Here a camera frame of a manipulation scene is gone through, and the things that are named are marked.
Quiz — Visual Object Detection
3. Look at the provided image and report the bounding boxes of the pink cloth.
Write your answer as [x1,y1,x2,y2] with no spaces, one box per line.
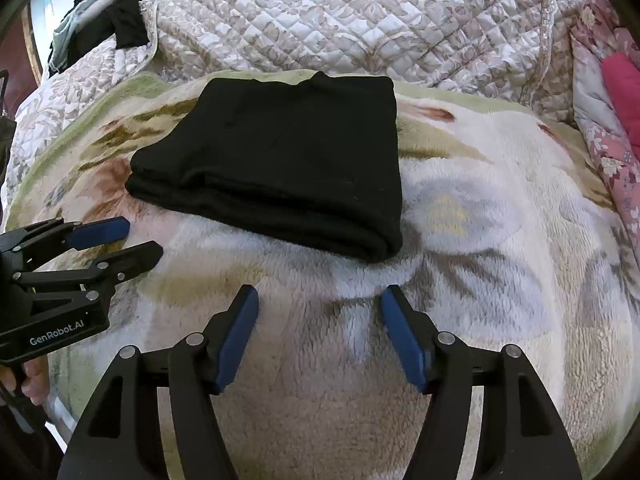
[601,52,640,161]

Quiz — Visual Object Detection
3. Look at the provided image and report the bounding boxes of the wooden bed frame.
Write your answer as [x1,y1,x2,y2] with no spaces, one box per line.
[20,10,46,83]

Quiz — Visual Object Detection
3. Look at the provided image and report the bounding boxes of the floral fleece blanket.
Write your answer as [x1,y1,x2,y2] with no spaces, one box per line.
[0,71,636,480]

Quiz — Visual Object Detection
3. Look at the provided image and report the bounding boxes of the quilted beige floral bedspread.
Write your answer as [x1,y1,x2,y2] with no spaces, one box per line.
[0,0,601,201]

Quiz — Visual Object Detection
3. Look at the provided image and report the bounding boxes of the black pants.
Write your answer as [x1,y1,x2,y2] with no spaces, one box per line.
[125,71,405,264]

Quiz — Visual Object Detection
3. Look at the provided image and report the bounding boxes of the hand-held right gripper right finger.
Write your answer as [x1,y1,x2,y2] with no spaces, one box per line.
[381,284,583,480]

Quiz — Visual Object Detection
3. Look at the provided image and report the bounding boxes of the dark cloth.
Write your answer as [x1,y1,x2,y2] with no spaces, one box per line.
[0,115,18,201]

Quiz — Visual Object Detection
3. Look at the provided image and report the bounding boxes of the person's left hand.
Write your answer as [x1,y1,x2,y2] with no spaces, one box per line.
[22,357,51,407]

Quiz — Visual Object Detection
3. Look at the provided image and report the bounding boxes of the black garment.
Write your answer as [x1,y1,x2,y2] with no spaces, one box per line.
[75,0,151,51]

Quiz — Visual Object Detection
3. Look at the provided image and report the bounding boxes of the pile of dark clothes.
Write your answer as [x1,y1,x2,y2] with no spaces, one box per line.
[47,0,121,78]

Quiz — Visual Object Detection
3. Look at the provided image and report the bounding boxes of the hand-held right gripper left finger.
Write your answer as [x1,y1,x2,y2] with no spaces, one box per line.
[57,284,261,480]

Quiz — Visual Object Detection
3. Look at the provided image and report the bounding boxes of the pink floral quilt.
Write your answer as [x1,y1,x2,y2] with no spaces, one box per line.
[570,0,640,261]

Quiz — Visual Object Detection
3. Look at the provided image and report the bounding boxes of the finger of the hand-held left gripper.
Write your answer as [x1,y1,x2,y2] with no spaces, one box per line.
[0,217,131,262]
[12,241,164,302]

